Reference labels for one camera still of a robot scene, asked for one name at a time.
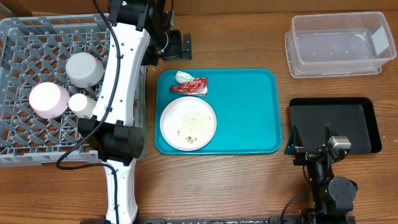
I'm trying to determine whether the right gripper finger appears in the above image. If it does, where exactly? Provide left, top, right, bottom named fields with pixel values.
left=325, top=124, right=337, bottom=146
left=284, top=124, right=303, bottom=155

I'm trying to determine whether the white napkin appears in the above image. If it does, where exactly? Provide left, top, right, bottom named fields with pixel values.
left=175, top=71, right=195, bottom=84

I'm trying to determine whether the white dinner plate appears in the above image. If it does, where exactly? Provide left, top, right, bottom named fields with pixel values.
left=160, top=96, right=217, bottom=151

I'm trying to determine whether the grey bowl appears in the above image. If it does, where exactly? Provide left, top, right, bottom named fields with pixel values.
left=65, top=52, right=104, bottom=88

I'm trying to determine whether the white cup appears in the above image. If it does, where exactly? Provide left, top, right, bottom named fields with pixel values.
left=68, top=93, right=96, bottom=119

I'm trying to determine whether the pink bowl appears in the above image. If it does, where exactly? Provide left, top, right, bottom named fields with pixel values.
left=29, top=82, right=70, bottom=119

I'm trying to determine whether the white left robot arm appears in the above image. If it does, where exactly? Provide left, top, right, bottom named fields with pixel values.
left=78, top=0, right=192, bottom=223

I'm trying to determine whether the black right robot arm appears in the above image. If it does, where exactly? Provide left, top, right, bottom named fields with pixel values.
left=280, top=124, right=358, bottom=224

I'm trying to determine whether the grey dishwasher rack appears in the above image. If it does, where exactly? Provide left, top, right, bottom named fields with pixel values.
left=0, top=11, right=149, bottom=168

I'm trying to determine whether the black tray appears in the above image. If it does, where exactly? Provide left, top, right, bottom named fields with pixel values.
left=289, top=97, right=382, bottom=154

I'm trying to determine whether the teal plastic tray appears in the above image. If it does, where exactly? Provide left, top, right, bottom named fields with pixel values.
left=154, top=68, right=283, bottom=156

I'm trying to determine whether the leftover rice pile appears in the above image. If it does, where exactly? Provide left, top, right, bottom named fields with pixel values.
left=177, top=112, right=214, bottom=147

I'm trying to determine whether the clear plastic bin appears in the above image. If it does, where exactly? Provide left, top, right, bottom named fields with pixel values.
left=284, top=12, right=397, bottom=78

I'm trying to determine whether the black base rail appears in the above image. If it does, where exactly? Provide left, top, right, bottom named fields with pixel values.
left=80, top=215, right=356, bottom=224

